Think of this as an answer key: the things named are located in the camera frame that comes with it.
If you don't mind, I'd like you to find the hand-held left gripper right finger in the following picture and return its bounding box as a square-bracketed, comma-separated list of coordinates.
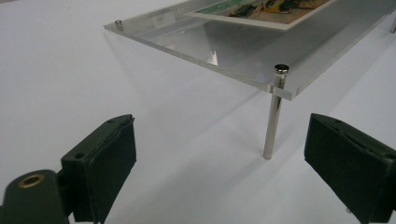
[304, 112, 396, 224]

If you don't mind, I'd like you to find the colourful art print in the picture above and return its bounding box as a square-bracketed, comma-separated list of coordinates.
[185, 0, 339, 32]

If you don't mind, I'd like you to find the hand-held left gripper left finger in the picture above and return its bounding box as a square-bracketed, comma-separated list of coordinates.
[60, 114, 137, 224]

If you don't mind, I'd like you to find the clear acrylic picture frame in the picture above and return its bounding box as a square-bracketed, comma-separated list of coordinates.
[103, 0, 396, 102]

